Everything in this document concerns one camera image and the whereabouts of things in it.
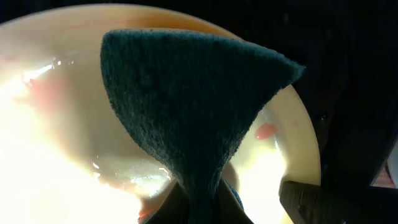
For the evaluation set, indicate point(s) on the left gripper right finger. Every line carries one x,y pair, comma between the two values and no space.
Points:
227,209

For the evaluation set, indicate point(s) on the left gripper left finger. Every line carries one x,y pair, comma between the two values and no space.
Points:
174,209

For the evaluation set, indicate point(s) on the green scouring sponge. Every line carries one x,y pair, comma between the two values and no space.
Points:
188,99

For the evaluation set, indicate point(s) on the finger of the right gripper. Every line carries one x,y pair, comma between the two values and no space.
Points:
311,204

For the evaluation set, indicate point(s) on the yellow plate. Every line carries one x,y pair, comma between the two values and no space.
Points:
66,158

